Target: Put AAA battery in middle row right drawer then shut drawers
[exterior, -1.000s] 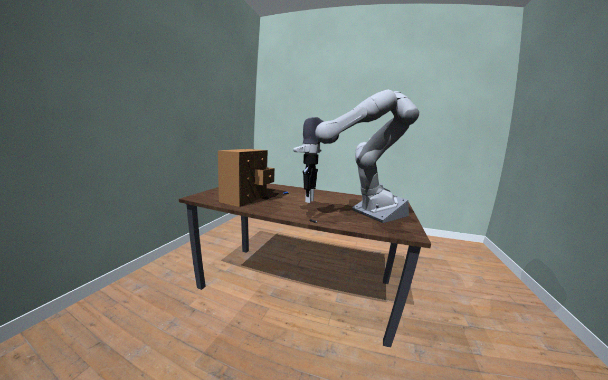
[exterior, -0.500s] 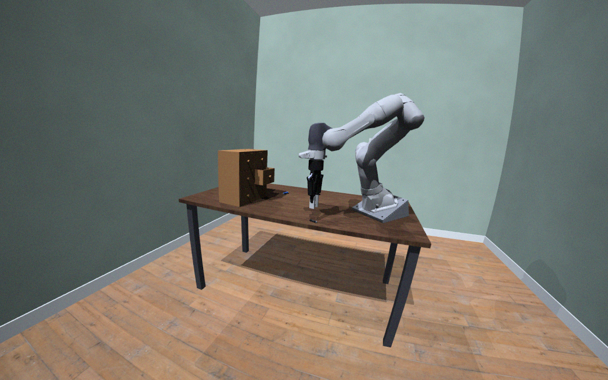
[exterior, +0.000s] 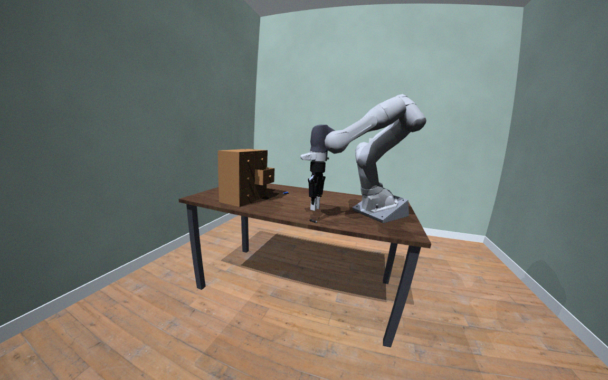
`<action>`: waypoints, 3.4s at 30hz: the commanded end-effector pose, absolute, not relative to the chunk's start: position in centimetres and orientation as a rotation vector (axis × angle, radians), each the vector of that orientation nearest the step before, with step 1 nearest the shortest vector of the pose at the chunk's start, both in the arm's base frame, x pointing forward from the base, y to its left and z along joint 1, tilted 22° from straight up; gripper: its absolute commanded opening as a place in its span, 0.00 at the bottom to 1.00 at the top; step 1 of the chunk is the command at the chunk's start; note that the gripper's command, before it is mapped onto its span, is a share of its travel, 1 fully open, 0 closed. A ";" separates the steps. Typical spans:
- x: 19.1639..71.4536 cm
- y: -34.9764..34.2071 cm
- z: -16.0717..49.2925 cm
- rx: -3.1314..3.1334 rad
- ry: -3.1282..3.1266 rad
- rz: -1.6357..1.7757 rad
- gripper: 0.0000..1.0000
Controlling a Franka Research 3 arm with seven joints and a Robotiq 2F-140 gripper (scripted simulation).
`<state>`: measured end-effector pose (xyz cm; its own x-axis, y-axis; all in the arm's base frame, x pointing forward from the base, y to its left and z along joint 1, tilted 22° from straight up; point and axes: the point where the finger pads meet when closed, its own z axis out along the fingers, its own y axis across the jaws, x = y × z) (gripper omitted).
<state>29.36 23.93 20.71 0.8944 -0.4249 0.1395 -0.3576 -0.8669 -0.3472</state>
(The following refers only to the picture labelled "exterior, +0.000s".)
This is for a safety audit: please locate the wooden chest of drawers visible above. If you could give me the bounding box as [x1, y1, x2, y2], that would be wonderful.
[218, 149, 261, 207]

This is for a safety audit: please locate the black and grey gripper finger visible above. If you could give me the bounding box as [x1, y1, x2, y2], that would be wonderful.
[308, 176, 320, 211]
[316, 176, 326, 209]

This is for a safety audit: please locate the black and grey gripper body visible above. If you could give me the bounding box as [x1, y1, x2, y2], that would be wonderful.
[310, 161, 326, 183]

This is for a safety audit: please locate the brown wooden drawer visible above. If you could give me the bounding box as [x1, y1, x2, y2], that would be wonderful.
[254, 185, 266, 200]
[240, 153, 254, 170]
[254, 167, 274, 185]
[240, 169, 254, 188]
[240, 186, 254, 206]
[255, 151, 267, 168]

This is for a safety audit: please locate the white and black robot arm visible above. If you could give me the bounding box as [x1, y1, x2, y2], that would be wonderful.
[300, 94, 426, 213]

